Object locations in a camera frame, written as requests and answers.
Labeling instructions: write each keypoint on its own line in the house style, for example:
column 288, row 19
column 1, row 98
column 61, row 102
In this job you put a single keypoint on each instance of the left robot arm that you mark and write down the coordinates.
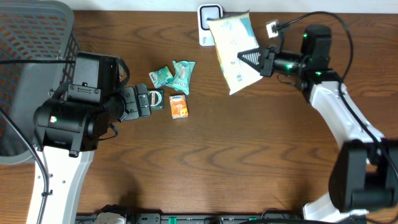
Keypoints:
column 69, row 126

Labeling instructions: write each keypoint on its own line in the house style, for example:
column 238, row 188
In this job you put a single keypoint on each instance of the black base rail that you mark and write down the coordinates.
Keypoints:
column 119, row 214

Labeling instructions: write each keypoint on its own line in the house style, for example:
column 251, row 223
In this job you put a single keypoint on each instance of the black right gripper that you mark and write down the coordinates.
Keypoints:
column 263, row 66

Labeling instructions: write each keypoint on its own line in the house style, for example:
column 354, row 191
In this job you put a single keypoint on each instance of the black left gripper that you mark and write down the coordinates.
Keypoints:
column 131, row 97

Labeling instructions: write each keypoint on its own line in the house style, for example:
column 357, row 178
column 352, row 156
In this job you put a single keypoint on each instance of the white barcode scanner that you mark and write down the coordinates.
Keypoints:
column 207, row 12

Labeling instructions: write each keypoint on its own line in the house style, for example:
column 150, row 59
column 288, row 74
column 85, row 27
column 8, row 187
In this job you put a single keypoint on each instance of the blue Kleenex tissue pack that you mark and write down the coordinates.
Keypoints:
column 161, row 77

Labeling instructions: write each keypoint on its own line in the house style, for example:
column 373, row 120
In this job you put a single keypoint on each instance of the orange Kleenex tissue pack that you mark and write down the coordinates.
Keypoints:
column 178, row 105

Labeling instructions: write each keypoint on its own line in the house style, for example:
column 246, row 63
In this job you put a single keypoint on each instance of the grey plastic basket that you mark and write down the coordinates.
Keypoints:
column 38, row 47

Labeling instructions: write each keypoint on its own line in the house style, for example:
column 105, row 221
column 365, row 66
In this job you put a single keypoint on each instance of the large yellow wipes pack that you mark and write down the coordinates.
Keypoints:
column 232, row 35

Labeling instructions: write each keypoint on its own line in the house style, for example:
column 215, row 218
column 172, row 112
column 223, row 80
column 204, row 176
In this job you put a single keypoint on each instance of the teal wet wipes pack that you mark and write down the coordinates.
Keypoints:
column 183, row 73

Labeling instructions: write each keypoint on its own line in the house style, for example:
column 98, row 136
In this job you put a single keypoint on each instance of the dark green round-label pack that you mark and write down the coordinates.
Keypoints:
column 156, row 99

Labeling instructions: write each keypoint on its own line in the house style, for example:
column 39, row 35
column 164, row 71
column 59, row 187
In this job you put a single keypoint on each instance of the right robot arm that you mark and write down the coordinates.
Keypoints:
column 364, row 177

